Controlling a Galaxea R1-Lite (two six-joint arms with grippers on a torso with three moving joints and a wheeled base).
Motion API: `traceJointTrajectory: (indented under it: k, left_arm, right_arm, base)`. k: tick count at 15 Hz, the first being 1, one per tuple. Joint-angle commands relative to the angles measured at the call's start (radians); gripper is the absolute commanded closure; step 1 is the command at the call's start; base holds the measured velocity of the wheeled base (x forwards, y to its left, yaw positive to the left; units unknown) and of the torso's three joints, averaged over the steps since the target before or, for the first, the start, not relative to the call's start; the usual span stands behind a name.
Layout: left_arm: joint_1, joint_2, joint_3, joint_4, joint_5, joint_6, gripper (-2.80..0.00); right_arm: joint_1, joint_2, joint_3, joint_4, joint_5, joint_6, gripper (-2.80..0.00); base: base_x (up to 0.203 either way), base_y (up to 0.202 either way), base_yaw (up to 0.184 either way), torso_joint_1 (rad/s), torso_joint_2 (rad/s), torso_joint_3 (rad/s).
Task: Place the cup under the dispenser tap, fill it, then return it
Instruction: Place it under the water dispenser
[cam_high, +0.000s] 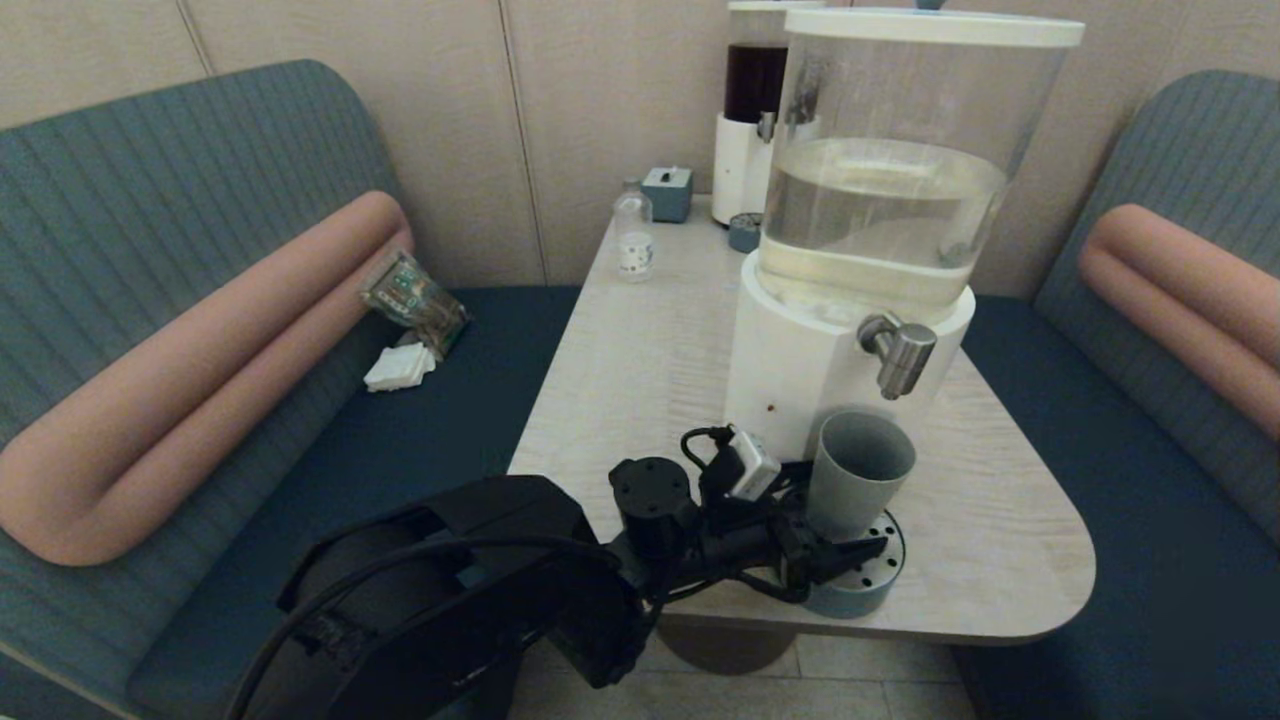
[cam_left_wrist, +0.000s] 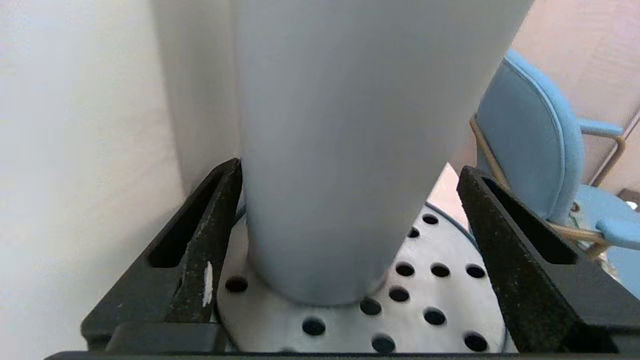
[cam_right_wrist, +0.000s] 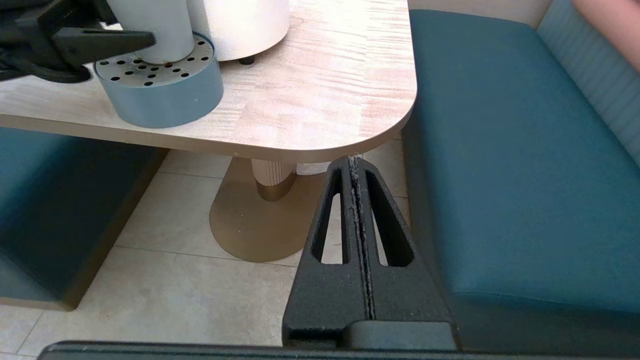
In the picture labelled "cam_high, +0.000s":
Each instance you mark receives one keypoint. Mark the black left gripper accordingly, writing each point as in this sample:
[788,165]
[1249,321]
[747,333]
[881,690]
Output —
[750,540]

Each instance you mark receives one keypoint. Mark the grey plastic cup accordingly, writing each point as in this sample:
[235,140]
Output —
[860,470]

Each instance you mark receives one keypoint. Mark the steel dispenser tap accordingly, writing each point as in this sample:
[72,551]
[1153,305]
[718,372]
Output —
[905,357]

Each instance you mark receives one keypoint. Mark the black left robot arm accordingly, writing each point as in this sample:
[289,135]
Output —
[480,560]

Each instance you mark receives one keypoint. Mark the round blue-grey drip tray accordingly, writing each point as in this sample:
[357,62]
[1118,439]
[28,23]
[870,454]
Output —
[865,590]

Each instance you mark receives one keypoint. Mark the large clear water dispenser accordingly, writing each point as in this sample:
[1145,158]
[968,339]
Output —
[800,360]

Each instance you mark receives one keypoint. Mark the small blue-grey drip tray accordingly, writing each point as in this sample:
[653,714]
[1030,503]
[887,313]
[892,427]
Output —
[745,234]

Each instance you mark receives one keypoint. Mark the teal upholstered bench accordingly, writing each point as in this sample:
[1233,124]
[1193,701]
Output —
[1150,560]
[200,620]

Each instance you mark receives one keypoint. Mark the small clear bottle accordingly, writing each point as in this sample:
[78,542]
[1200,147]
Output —
[634,238]

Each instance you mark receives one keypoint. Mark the blue-grey tissue box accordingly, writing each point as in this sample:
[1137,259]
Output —
[668,196]

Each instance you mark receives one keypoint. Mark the dark drink dispenser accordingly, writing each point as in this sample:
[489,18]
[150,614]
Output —
[740,168]

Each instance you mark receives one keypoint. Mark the pink bolster cushion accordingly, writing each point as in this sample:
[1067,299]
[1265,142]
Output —
[1180,288]
[200,380]

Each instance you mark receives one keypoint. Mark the white napkin stack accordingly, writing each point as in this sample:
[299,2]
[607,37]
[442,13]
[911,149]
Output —
[400,368]

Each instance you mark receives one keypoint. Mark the green snack packet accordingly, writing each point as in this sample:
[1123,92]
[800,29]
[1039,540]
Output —
[415,301]

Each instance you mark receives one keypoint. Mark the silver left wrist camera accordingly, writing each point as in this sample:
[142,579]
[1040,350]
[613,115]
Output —
[752,465]

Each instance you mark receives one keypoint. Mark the brass table pedestal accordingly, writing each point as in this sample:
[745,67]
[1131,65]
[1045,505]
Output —
[725,650]

